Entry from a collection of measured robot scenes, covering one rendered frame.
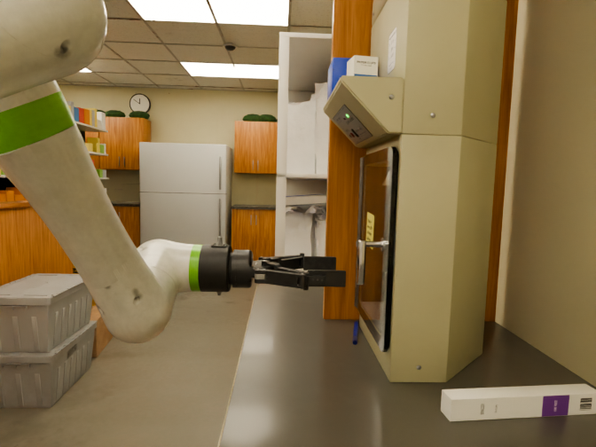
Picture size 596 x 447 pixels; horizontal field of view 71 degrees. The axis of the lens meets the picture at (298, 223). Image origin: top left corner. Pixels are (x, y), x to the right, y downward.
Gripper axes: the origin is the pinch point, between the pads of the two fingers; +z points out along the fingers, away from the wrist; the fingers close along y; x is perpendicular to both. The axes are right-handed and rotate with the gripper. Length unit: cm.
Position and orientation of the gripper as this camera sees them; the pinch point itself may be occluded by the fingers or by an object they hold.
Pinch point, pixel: (334, 270)
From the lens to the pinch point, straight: 84.0
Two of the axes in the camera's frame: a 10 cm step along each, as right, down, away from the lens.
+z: 10.0, 0.2, 0.4
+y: -0.4, -1.0, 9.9
